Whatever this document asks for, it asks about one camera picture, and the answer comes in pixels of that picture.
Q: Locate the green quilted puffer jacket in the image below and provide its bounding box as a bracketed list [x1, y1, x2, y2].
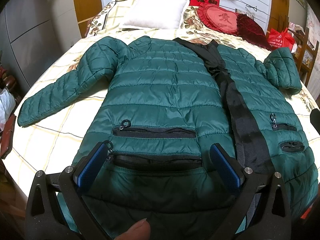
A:
[17, 36, 318, 239]

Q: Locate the floral checked bed quilt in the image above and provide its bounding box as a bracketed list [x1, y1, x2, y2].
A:
[2, 0, 320, 198]

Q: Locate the grey wardrobe cabinet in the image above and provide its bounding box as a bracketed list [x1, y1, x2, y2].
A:
[1, 0, 62, 95]

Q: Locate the wooden chair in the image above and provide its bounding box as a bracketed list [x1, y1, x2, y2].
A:
[288, 27, 319, 86]

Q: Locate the person's left hand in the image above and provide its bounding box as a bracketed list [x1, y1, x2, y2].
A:
[114, 218, 151, 240]

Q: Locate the dark red velvet cushion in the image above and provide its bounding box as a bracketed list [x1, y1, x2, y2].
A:
[236, 14, 272, 50]

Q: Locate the red heart-shaped cushion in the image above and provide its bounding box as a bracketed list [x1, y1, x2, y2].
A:
[197, 3, 238, 35]

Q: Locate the white square pillow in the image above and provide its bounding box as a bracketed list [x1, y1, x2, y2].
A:
[120, 0, 190, 29]

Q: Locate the red plastic shopping bag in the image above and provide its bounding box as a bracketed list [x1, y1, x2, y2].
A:
[267, 28, 295, 51]

